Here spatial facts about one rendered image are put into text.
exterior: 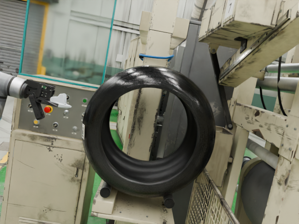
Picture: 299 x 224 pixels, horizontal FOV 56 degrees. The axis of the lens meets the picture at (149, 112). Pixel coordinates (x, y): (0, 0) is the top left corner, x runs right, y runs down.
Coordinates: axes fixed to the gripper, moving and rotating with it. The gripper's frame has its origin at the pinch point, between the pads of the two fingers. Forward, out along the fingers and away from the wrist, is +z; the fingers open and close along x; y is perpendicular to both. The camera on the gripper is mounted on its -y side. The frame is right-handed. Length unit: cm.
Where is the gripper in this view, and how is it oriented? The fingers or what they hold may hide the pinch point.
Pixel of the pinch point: (67, 107)
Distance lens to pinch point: 130.2
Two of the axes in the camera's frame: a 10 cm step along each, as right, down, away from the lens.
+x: -0.1, -1.4, 9.9
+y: 3.0, -9.5, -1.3
